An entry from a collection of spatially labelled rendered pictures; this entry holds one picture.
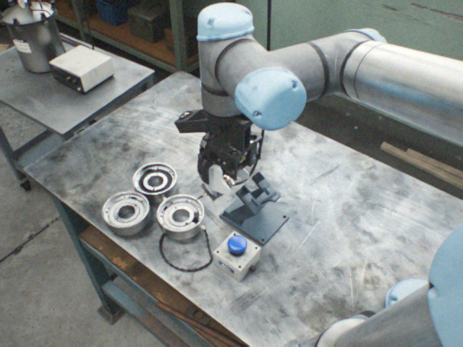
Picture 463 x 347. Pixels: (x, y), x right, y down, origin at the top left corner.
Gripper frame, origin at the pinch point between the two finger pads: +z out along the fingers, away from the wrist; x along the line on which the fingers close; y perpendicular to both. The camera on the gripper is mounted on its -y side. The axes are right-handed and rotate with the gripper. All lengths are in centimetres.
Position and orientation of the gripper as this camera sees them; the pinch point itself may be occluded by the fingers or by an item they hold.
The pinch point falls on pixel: (218, 183)
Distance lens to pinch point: 81.4
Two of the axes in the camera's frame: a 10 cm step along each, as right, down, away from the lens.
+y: 7.7, 4.6, -4.4
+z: 0.0, 7.0, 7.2
